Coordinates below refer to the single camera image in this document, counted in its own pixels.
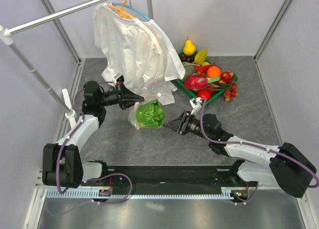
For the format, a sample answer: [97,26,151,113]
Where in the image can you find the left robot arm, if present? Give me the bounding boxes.
[42,76,144,194]

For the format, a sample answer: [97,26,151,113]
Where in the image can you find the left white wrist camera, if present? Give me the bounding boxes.
[112,73,125,85]

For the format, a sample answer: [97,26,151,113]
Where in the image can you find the white metal clothes rack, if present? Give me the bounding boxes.
[0,0,154,135]

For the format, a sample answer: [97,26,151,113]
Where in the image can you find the orange fruit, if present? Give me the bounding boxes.
[206,66,221,78]

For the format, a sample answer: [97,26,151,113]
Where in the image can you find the yellow star fruit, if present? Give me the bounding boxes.
[192,49,207,65]

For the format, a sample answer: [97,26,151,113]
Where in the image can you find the clear pink-dotted zip bag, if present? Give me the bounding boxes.
[128,88,165,130]

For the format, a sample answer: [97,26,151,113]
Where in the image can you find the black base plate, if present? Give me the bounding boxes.
[81,160,260,194]

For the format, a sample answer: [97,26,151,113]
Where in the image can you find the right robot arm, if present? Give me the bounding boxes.
[164,111,318,198]

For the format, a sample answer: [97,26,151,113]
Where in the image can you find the teal clothes hanger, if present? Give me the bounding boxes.
[111,1,175,50]

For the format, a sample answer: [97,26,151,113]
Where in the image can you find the green lettuce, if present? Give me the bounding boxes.
[135,99,165,129]

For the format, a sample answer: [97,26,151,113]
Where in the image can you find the red lychee bunch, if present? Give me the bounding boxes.
[218,71,238,102]

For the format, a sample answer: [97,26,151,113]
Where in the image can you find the yellow pear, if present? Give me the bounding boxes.
[183,38,196,56]

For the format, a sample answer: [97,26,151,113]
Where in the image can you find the orange clothes hanger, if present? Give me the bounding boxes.
[107,0,135,19]

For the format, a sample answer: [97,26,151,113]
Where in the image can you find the light blue cable duct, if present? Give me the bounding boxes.
[45,188,233,200]

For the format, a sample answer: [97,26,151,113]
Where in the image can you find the green melon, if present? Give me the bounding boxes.
[181,62,197,83]

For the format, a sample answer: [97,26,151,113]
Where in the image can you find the white t-shirt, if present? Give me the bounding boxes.
[93,3,185,105]

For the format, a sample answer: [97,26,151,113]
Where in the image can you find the pink dragon fruit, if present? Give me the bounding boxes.
[184,73,221,91]

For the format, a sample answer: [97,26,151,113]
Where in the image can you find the green plastic tray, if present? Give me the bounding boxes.
[175,51,223,104]

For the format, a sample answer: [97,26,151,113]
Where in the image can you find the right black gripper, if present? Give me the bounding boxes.
[162,110,212,141]

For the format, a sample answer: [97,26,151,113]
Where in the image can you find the dark purple grapes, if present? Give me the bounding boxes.
[180,54,195,63]

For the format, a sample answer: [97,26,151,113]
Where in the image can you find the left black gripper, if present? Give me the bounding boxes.
[98,82,144,110]

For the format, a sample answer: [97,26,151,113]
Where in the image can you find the red tomato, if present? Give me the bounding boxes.
[196,89,212,100]

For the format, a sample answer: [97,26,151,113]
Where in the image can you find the red pepper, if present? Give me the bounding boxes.
[195,64,215,74]

